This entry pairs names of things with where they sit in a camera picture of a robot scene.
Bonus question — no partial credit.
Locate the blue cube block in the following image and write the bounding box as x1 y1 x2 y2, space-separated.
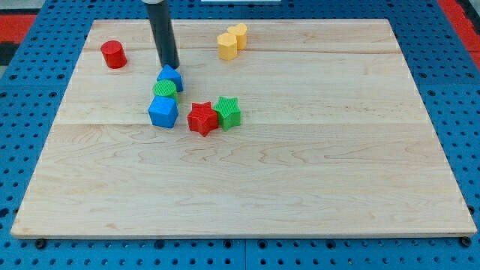
148 96 179 128

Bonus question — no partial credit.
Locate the green star block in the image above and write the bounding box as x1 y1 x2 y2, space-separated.
212 96 242 131

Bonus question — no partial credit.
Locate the light wooden board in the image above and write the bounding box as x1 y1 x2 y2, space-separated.
11 19 477 240

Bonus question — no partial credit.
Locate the yellow hexagon block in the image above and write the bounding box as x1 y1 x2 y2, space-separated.
217 32 238 61

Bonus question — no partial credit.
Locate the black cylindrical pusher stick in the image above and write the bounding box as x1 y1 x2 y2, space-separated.
142 0 180 69

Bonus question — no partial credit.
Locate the yellow heart block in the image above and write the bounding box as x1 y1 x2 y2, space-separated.
227 22 248 50

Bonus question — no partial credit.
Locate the red cylinder block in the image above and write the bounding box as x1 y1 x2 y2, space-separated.
100 40 128 69

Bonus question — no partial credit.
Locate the blue triangle block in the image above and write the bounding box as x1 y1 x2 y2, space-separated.
157 64 184 92

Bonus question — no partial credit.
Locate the red star block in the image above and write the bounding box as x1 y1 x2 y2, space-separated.
187 101 218 137

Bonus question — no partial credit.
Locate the green circle block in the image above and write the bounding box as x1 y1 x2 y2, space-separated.
152 79 179 103

